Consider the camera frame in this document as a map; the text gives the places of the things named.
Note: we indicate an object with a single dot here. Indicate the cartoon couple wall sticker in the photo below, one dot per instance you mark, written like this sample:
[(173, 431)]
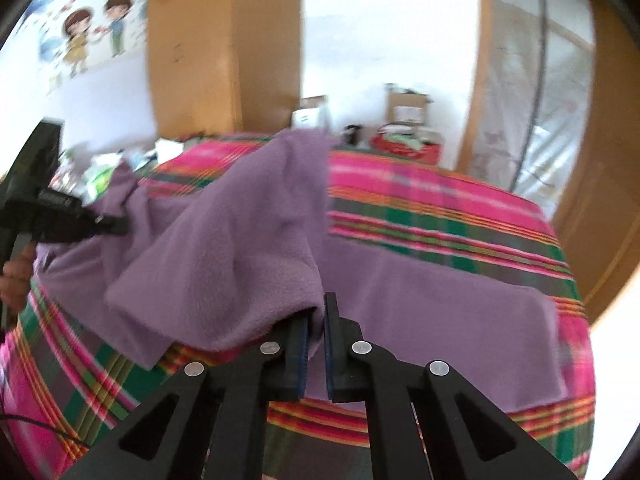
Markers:
[(95, 25)]

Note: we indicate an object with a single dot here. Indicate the wooden door frame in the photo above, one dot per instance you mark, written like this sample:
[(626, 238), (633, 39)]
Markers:
[(475, 60)]

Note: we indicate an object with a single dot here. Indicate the brown cardboard box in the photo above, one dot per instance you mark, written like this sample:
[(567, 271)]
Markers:
[(407, 105)]

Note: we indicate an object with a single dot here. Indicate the purple knit sweater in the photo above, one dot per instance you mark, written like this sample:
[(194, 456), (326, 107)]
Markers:
[(240, 240)]

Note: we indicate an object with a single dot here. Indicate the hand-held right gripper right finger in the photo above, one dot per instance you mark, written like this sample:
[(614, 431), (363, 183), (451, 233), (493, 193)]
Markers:
[(328, 355)]

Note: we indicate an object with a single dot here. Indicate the pink green plaid blanket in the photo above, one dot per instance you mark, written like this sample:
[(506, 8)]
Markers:
[(440, 220)]

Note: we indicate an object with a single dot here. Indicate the red patterned box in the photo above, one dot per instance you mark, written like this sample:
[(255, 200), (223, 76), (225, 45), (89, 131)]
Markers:
[(405, 147)]

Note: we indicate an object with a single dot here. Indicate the small black bottle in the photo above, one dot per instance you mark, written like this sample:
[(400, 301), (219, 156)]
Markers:
[(353, 135)]

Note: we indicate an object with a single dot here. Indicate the wooden wardrobe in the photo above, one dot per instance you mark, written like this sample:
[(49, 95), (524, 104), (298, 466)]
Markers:
[(210, 60)]

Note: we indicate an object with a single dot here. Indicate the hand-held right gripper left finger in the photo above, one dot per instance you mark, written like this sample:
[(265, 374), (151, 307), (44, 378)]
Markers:
[(301, 360)]

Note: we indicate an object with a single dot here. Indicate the white cardboard box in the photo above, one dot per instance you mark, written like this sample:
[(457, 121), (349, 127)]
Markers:
[(310, 115)]

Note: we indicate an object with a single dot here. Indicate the person's left hand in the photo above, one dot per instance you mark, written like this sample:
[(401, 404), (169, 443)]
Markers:
[(15, 285)]

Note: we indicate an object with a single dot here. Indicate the clear plastic door curtain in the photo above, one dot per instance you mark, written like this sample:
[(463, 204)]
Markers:
[(510, 85)]

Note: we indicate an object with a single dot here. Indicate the cluttered side table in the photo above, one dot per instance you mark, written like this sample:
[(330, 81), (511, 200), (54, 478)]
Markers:
[(100, 170)]

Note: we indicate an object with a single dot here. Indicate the wooden door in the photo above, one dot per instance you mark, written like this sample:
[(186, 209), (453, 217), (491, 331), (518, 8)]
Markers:
[(600, 185)]

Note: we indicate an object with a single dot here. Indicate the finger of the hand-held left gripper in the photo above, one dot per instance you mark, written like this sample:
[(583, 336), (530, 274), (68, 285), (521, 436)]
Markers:
[(107, 226)]

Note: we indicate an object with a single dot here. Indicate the black curtain pole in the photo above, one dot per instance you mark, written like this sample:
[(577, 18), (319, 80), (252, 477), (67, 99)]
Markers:
[(537, 70)]

